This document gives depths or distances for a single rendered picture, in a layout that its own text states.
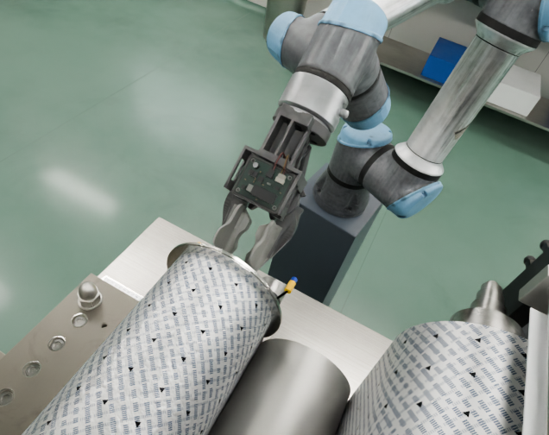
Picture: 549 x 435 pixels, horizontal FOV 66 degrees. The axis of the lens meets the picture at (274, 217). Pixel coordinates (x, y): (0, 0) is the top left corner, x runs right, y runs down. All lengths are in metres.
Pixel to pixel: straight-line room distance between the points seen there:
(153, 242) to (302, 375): 0.58
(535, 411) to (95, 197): 2.20
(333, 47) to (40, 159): 2.23
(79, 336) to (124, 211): 1.58
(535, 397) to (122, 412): 0.28
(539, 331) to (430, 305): 1.91
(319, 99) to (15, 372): 0.55
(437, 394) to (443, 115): 0.65
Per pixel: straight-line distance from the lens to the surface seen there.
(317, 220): 1.09
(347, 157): 1.00
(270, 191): 0.45
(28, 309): 2.01
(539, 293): 0.36
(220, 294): 0.41
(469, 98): 0.88
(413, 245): 2.44
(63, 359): 0.71
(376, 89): 0.58
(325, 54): 0.50
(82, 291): 0.71
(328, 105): 0.49
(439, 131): 0.90
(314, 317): 0.90
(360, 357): 0.89
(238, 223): 0.51
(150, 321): 0.40
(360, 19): 0.52
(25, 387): 0.70
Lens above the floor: 1.66
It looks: 47 degrees down
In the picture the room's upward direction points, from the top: 15 degrees clockwise
